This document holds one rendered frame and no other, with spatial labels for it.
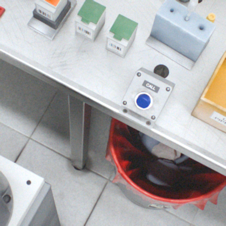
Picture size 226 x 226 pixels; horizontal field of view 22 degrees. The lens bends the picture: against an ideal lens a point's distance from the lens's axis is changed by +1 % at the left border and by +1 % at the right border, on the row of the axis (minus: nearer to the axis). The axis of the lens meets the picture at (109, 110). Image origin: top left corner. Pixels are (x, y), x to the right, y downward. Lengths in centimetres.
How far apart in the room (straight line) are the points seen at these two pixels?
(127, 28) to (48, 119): 97
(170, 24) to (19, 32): 29
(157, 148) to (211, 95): 67
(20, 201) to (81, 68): 27
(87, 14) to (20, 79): 99
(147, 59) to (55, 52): 17
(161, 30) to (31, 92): 100
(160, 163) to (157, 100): 72
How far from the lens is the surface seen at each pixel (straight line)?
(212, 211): 194
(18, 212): 98
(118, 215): 189
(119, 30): 103
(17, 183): 99
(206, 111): 102
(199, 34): 101
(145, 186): 180
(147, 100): 98
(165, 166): 170
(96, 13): 105
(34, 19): 110
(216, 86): 108
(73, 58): 108
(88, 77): 107
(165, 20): 102
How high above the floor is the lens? 188
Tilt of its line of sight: 73 degrees down
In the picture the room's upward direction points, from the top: 10 degrees clockwise
